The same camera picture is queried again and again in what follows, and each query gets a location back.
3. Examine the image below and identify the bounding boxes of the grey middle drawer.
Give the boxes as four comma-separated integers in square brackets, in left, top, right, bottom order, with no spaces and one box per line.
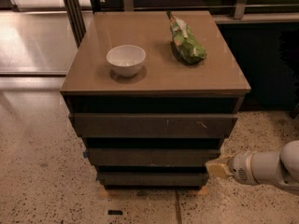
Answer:
[84,148,220,167]

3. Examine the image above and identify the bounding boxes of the black tape floor marker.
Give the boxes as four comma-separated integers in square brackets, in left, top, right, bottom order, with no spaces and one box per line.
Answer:
[107,210,123,216]

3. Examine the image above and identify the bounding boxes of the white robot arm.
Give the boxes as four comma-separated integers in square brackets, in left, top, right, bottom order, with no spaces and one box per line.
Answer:
[206,140,299,195]

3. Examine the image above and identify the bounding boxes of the brown drawer cabinet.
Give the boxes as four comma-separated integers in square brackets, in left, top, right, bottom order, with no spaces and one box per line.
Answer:
[60,10,252,190]

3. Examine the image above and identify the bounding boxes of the grey bottom drawer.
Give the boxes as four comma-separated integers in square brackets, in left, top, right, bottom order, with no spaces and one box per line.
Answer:
[97,172,208,187]

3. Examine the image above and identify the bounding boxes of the grey drawer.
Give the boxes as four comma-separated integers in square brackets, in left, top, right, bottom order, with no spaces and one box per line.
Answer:
[97,172,208,187]
[84,148,220,167]
[69,113,237,138]

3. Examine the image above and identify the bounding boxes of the grey top drawer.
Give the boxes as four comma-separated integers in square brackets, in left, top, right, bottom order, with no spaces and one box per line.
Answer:
[69,113,237,138]

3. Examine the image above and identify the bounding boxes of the white ceramic bowl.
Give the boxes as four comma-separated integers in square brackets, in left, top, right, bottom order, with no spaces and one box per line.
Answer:
[107,45,146,77]

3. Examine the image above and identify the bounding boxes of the green chip bag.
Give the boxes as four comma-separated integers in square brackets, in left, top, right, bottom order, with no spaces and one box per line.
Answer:
[166,11,207,65]

